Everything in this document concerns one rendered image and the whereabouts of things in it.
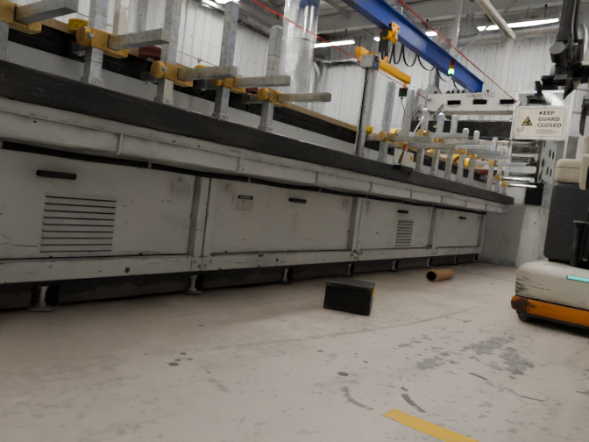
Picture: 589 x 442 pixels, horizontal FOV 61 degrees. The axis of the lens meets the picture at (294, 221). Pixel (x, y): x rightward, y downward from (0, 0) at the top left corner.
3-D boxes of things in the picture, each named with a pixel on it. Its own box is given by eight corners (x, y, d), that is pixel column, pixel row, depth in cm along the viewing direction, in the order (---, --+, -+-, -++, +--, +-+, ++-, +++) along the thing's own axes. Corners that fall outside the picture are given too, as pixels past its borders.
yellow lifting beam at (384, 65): (409, 89, 859) (411, 70, 858) (359, 60, 723) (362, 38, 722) (404, 89, 865) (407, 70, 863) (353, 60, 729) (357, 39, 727)
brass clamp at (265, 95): (287, 107, 205) (289, 95, 205) (266, 100, 195) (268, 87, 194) (276, 107, 209) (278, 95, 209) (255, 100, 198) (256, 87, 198)
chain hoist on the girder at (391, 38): (397, 65, 799) (401, 34, 796) (387, 59, 772) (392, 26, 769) (383, 66, 814) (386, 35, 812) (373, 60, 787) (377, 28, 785)
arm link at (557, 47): (576, 48, 213) (554, 50, 218) (574, 29, 204) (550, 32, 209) (571, 71, 209) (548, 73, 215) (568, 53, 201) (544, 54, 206)
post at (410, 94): (404, 169, 300) (415, 89, 298) (402, 168, 298) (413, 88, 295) (399, 169, 303) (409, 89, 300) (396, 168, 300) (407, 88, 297)
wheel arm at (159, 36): (170, 46, 129) (173, 30, 129) (159, 42, 126) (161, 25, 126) (81, 58, 155) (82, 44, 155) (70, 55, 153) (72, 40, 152)
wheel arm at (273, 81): (290, 89, 169) (291, 75, 169) (284, 86, 166) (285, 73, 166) (202, 92, 195) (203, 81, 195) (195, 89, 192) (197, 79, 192)
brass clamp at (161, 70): (194, 86, 166) (195, 71, 166) (160, 75, 155) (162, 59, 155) (181, 87, 170) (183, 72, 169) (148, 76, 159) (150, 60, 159)
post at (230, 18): (224, 136, 181) (239, 2, 179) (217, 135, 179) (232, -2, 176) (217, 136, 184) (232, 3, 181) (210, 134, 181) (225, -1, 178)
